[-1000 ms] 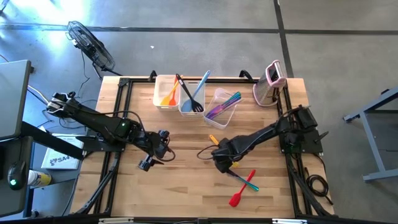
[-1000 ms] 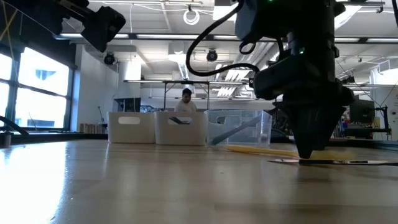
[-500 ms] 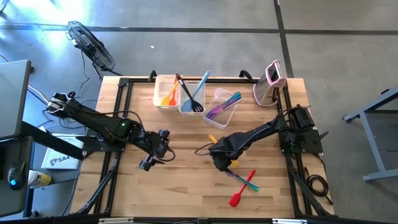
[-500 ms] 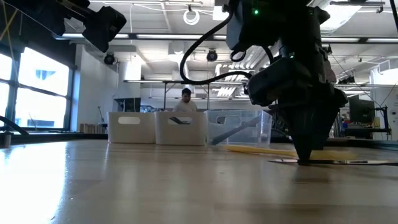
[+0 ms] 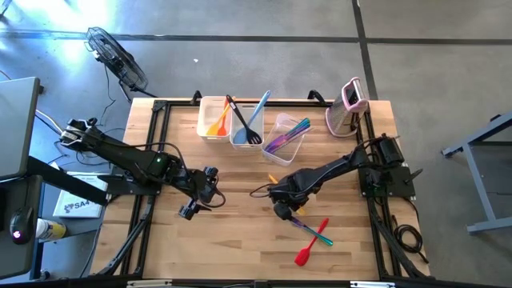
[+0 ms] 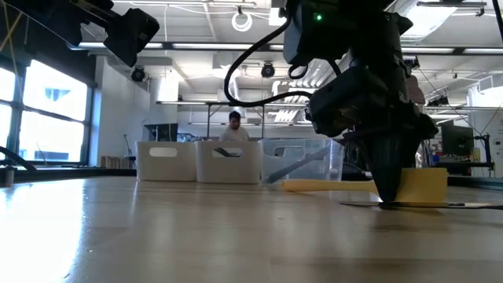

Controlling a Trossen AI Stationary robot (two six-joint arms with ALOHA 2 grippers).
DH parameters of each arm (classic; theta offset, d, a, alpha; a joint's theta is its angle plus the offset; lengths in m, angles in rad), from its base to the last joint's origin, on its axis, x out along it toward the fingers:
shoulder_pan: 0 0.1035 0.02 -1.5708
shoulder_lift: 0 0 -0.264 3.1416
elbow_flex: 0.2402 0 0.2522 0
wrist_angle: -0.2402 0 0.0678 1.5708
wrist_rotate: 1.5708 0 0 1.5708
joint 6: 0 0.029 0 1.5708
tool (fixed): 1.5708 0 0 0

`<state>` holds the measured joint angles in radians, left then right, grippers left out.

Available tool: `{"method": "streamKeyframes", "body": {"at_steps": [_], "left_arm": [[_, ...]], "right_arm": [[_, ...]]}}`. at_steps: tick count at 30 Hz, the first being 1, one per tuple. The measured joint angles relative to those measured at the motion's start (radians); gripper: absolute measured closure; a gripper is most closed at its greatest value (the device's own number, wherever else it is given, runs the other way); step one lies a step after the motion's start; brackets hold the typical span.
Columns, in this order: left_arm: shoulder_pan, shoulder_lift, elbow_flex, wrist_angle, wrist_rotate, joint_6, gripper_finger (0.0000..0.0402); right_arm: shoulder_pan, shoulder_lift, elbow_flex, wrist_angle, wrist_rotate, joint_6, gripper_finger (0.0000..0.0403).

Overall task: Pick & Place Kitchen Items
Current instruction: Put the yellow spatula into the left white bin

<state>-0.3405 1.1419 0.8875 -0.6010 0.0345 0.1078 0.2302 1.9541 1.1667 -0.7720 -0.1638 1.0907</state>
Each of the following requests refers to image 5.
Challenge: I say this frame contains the white plastic handled bin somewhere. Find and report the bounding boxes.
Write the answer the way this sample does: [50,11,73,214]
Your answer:
[196,94,234,142]
[228,102,266,152]

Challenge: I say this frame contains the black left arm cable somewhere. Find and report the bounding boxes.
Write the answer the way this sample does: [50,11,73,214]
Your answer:
[199,186,227,210]

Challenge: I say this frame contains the black floor fan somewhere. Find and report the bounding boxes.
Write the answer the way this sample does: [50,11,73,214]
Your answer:
[85,26,150,92]

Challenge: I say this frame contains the grey desk top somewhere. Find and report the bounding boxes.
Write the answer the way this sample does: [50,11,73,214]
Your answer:
[0,76,42,181]

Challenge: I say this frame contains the iridescent rainbow table knife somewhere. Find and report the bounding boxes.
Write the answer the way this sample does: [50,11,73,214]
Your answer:
[263,126,312,155]
[266,122,311,151]

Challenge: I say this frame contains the silver metal bracket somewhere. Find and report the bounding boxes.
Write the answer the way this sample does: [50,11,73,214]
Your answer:
[350,281,397,288]
[126,279,173,288]

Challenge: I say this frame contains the black coiled cable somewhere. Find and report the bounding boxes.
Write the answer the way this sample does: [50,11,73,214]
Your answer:
[391,214,430,265]

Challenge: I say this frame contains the red silicone spatula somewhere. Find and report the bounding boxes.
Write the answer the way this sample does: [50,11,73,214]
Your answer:
[294,217,330,268]

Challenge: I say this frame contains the black fan cable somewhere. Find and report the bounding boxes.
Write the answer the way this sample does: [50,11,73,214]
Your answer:
[98,66,133,125]

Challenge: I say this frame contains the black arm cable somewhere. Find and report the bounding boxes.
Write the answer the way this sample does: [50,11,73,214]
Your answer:
[199,186,227,210]
[249,182,281,200]

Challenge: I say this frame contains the white box with label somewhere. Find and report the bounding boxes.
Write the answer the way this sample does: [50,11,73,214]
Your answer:
[52,170,110,220]

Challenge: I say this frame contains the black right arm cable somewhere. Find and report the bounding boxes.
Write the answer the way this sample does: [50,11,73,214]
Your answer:
[249,182,281,200]

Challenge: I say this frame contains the orange silicone spatula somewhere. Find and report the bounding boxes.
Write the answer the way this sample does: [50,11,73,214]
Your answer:
[217,98,233,138]

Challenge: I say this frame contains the clear plastic bin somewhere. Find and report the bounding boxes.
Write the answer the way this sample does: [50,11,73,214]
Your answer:
[261,112,314,167]

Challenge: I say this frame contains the steel box grater pink handle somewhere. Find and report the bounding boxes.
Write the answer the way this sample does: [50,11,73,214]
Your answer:
[324,76,370,139]

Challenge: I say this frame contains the black computer mouse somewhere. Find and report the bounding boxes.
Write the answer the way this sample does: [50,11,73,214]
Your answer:
[9,205,35,246]

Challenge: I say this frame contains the black slotted turner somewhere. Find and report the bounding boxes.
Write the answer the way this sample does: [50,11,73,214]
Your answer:
[225,94,264,146]

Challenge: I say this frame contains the grey metal bench frame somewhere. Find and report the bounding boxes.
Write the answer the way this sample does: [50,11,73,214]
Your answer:
[441,110,512,236]

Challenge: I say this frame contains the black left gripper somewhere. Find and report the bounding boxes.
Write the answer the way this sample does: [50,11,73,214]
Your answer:
[178,166,220,221]

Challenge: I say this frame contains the yellow silicone spatula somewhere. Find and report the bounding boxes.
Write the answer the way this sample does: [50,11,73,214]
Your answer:
[266,173,307,217]
[205,102,233,137]

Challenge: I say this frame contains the white yellow spray can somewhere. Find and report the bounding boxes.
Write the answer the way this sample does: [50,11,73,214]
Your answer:
[34,218,68,242]

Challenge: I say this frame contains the black desk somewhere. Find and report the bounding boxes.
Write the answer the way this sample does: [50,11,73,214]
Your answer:
[0,174,44,281]

